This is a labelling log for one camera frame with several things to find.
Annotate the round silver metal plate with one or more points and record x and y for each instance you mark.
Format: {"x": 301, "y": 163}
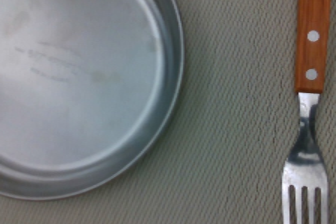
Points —
{"x": 91, "y": 76}

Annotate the wooden handled fork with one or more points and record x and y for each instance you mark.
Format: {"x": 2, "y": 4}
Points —
{"x": 305, "y": 174}

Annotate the beige woven placemat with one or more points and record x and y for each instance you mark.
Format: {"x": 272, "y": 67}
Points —
{"x": 211, "y": 174}

